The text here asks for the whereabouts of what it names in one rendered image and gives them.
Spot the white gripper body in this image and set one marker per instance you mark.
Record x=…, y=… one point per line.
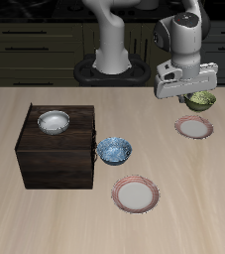
x=183, y=86

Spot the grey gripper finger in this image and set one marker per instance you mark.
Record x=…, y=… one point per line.
x=182, y=97

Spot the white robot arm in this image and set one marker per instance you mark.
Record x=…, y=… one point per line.
x=110, y=39

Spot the green bowl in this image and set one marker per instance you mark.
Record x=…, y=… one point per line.
x=201, y=101

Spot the red rimmed white plate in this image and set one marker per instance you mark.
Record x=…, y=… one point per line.
x=194, y=127
x=135, y=195

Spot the blue patterned bowl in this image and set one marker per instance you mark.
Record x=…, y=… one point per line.
x=114, y=152

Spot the white bowl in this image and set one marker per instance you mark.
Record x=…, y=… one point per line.
x=54, y=122

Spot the dark wooden cabinet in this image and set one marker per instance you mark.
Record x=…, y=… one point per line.
x=56, y=162

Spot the dark kitchen cupboards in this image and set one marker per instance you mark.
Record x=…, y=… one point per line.
x=31, y=66

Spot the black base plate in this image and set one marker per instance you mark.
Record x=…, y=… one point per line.
x=84, y=74

